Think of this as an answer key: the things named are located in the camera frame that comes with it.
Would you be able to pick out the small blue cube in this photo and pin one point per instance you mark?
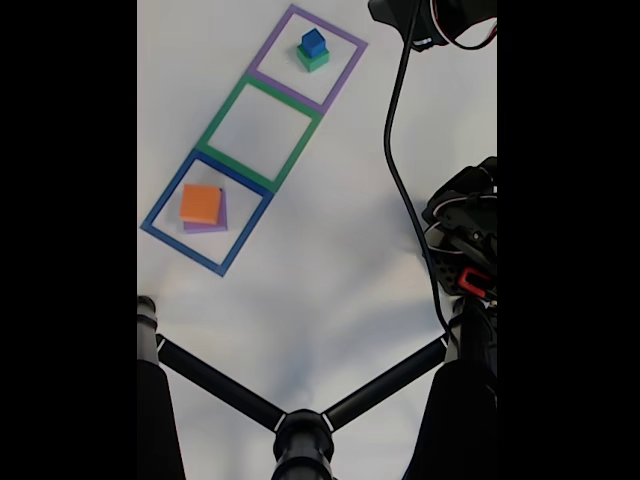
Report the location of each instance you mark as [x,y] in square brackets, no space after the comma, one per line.
[314,41]

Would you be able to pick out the green cube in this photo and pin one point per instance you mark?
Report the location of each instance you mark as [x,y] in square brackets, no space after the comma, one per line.
[315,62]

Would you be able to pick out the orange square block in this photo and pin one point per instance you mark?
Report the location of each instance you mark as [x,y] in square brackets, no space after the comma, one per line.
[200,202]

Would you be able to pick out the purple square block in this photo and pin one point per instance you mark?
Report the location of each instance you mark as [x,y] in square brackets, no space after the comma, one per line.
[215,227]

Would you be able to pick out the red clamp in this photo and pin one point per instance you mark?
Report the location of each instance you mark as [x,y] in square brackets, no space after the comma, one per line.
[472,280]

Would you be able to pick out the black tripod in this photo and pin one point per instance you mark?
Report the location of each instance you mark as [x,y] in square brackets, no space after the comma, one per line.
[302,445]

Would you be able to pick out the purple square frame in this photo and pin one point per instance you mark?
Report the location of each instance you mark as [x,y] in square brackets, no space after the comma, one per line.
[287,90]

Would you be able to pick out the green square frame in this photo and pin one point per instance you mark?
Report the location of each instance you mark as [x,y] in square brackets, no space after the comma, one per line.
[250,167]

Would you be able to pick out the blue square frame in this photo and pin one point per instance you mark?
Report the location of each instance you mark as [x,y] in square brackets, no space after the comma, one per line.
[185,247]

